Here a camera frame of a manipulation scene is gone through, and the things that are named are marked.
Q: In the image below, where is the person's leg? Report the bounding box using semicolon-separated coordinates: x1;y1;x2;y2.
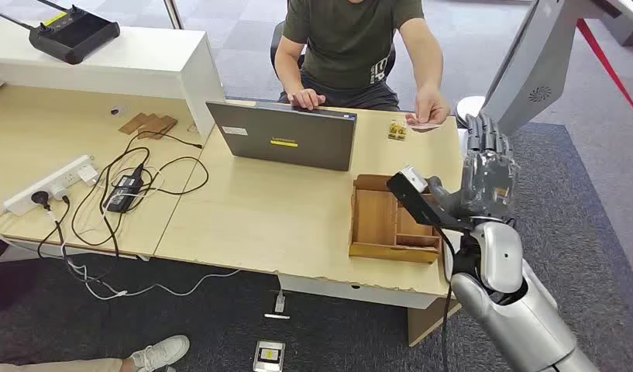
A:
0;357;137;372

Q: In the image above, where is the grey and white furniture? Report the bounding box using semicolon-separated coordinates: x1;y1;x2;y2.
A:
592;0;633;48

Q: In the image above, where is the black charger cable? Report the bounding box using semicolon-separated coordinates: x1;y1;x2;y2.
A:
69;130;210;247

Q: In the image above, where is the person's right hand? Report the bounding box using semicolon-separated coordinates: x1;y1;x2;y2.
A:
287;88;326;112

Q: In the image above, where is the red floor tape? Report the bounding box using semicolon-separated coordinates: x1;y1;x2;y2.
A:
576;18;633;123

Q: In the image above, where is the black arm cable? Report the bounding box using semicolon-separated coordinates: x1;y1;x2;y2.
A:
432;226;456;372

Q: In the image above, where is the white desk front panel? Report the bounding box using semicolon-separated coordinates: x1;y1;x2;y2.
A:
277;274;440;311

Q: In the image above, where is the grey laptop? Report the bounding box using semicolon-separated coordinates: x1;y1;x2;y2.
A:
205;100;358;173

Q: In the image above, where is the black remote controller with antennas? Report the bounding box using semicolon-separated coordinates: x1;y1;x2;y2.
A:
0;0;121;66

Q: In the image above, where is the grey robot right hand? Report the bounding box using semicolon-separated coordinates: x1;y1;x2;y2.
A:
426;112;521;222

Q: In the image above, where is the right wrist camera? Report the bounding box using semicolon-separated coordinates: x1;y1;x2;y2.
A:
387;165;473;232

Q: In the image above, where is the person's white sneaker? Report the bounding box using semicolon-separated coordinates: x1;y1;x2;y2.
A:
127;335;191;372

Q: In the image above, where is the white power strip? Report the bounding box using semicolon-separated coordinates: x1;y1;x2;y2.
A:
2;154;99;217

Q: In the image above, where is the silver floor socket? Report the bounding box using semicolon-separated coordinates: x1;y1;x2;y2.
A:
253;339;287;372

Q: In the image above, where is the white charger plug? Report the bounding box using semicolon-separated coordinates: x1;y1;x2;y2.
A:
77;164;101;187

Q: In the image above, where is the grey kiosk stand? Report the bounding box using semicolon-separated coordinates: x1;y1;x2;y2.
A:
480;0;628;137

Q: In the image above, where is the small gold card reader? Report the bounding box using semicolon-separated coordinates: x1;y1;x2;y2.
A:
387;119;408;142

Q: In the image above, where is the black laptop power adapter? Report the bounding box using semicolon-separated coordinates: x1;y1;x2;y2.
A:
104;174;145;214

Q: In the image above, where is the wooden organizer tray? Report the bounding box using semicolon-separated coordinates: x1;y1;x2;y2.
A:
348;174;446;265

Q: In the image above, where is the person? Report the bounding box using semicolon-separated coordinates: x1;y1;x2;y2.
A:
272;0;452;127

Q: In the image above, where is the person's left hand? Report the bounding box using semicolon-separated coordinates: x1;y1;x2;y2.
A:
405;87;452;126

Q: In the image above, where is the white cable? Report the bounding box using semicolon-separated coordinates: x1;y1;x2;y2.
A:
0;209;241;302

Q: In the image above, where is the white desk foot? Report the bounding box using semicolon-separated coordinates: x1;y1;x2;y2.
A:
0;244;94;264

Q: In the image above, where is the white round disc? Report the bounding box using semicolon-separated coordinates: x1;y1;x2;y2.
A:
456;95;487;129

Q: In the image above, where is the wooden desk leg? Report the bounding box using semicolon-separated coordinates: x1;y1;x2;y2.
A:
407;298;462;347

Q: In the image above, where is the black mains cable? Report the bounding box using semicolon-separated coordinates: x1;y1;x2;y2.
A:
36;197;122;284

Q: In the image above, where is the white raised counter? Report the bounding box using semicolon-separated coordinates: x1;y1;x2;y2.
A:
0;18;227;140

